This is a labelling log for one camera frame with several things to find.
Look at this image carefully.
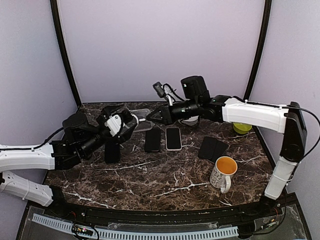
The clear magsafe phone case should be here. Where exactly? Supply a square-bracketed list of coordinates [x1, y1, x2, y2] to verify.
[130, 108, 154, 133]

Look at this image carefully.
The white phone dark screen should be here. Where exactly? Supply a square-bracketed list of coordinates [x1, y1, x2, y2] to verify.
[165, 127, 182, 151]

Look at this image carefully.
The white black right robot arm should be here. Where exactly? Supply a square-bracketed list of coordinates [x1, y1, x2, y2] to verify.
[146, 76, 309, 217]

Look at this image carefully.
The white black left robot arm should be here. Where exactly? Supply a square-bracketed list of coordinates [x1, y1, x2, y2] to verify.
[0, 105, 139, 218]

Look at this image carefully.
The white scalloped bowl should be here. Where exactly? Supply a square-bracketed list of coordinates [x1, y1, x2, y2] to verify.
[178, 116, 200, 127]

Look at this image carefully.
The green bowl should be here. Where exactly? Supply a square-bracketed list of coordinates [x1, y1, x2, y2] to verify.
[233, 122, 252, 135]

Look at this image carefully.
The white mug orange inside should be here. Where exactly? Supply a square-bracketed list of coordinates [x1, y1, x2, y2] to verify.
[209, 156, 238, 194]

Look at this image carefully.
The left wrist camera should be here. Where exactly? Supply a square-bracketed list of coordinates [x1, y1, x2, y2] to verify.
[104, 113, 124, 137]

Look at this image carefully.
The black front rail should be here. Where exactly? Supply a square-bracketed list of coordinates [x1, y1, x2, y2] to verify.
[24, 194, 298, 227]

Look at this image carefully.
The white slotted cable duct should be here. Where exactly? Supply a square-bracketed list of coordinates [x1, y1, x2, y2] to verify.
[31, 213, 239, 240]

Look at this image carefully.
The black left frame post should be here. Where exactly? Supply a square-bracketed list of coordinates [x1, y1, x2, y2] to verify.
[49, 0, 82, 108]

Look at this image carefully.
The black frame post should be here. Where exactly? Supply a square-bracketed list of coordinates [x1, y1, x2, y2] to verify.
[243, 0, 272, 100]
[49, 0, 82, 108]

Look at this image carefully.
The black right frame post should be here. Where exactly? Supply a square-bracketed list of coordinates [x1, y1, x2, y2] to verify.
[243, 0, 272, 100]

